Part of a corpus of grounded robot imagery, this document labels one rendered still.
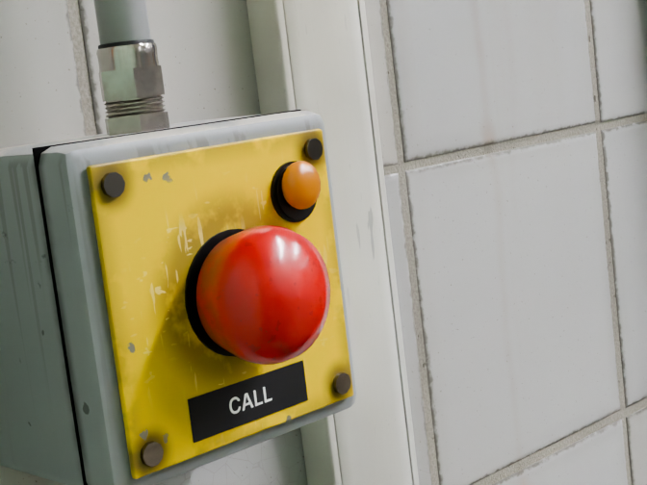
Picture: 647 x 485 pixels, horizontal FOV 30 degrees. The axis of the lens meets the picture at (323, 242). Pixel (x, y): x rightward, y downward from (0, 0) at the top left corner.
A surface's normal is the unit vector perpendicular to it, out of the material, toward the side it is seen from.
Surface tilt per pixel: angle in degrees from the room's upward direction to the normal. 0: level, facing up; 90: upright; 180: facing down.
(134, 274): 90
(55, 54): 90
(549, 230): 90
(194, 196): 90
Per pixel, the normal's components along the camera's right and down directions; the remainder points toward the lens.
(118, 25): -0.01, 0.14
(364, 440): 0.69, 0.01
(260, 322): 0.22, 0.33
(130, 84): -0.26, 0.16
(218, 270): -0.67, -0.36
